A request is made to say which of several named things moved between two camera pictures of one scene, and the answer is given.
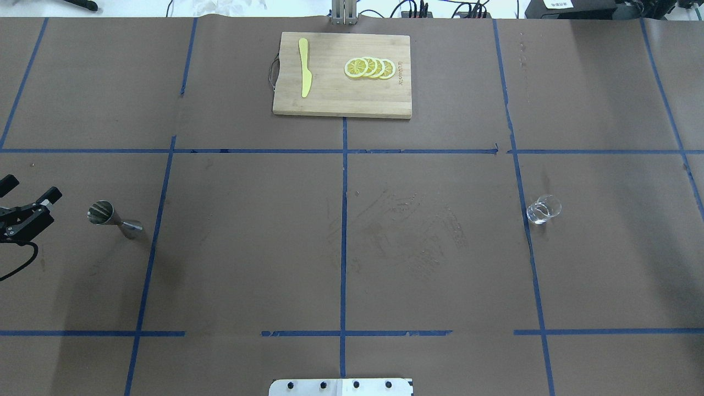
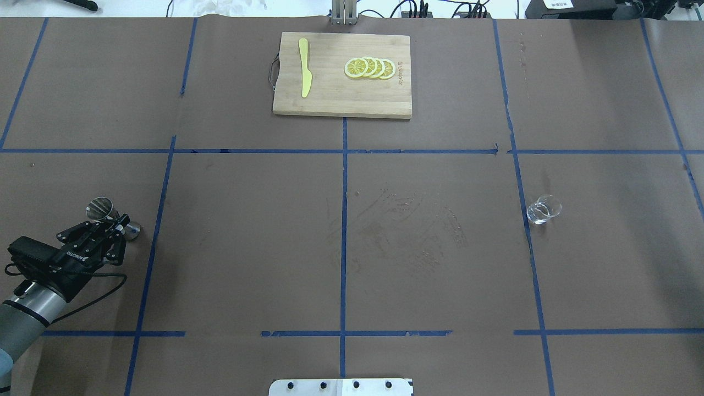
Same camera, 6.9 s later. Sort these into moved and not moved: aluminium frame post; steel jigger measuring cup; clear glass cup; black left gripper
Moved: black left gripper
Not moved: clear glass cup; aluminium frame post; steel jigger measuring cup
